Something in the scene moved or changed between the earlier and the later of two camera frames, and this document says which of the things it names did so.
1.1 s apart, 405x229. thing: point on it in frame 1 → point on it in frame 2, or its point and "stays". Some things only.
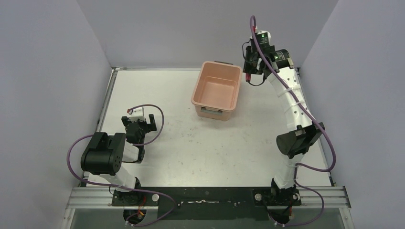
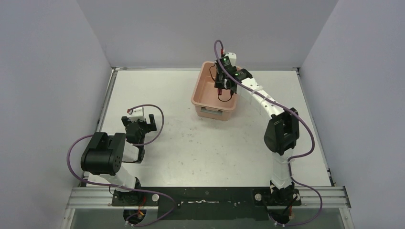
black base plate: [219, 203] stays
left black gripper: [139, 127] stays
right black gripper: [247, 68] → [218, 84]
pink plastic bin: [216, 89] stays
